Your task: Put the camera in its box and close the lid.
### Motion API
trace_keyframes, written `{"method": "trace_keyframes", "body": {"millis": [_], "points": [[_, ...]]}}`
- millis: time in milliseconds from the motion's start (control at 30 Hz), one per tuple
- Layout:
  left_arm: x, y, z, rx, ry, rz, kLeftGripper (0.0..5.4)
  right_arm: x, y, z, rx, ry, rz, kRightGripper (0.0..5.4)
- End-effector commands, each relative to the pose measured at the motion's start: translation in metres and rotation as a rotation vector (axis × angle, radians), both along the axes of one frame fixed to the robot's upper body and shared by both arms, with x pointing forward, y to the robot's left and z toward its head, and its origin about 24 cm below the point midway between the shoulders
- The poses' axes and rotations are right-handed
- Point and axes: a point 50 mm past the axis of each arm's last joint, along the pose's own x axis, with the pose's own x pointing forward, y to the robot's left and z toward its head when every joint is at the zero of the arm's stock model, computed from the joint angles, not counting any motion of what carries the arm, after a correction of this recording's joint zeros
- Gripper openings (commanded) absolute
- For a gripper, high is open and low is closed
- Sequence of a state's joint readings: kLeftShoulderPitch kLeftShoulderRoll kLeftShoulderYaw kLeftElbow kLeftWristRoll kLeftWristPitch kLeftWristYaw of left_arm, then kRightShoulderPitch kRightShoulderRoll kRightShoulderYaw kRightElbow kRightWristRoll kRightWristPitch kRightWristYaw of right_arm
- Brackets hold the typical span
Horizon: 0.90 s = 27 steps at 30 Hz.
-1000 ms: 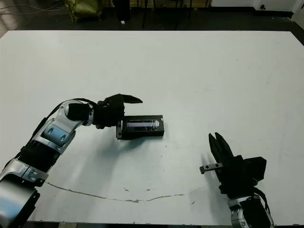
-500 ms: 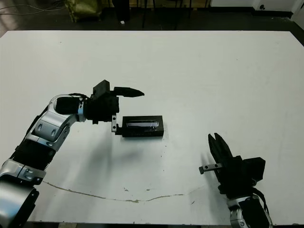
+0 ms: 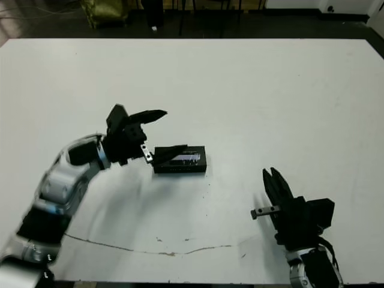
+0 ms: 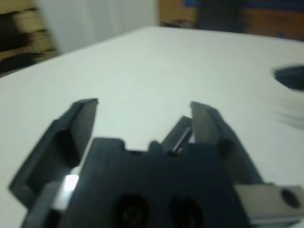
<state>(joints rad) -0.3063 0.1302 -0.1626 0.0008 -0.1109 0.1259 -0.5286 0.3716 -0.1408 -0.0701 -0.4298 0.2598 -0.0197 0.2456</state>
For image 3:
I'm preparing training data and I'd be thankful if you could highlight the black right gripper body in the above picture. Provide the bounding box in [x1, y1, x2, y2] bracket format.
[250, 196, 321, 251]

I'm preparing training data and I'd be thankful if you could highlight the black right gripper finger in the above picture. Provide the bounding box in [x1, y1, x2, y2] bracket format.
[270, 167, 294, 211]
[262, 168, 281, 210]

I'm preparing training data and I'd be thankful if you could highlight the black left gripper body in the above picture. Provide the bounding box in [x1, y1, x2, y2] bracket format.
[103, 119, 155, 167]

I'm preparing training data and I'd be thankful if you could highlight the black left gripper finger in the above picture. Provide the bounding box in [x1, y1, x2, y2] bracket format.
[154, 144, 190, 166]
[128, 109, 169, 125]

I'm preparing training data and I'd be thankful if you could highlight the black box lid with print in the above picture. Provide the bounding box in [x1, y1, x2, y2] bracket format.
[153, 145, 208, 175]

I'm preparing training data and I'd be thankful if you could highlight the black upright stand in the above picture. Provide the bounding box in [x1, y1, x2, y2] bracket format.
[140, 0, 165, 29]

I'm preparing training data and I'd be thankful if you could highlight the olive green bag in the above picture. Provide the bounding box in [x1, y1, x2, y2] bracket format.
[80, 0, 130, 29]

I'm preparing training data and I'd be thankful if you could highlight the black office chair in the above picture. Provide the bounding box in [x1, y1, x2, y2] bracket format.
[178, 0, 241, 38]

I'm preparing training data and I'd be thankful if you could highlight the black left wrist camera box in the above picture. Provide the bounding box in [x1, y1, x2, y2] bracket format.
[105, 103, 132, 137]

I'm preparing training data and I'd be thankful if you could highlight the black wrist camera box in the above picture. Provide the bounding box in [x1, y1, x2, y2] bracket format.
[105, 103, 132, 137]
[305, 197, 335, 229]

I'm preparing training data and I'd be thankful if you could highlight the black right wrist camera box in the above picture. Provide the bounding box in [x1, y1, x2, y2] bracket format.
[305, 197, 335, 229]

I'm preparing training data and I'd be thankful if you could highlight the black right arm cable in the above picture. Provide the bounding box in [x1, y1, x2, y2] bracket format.
[316, 236, 340, 269]

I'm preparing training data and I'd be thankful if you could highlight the grey floor cable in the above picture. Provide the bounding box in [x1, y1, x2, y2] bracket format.
[0, 0, 85, 16]

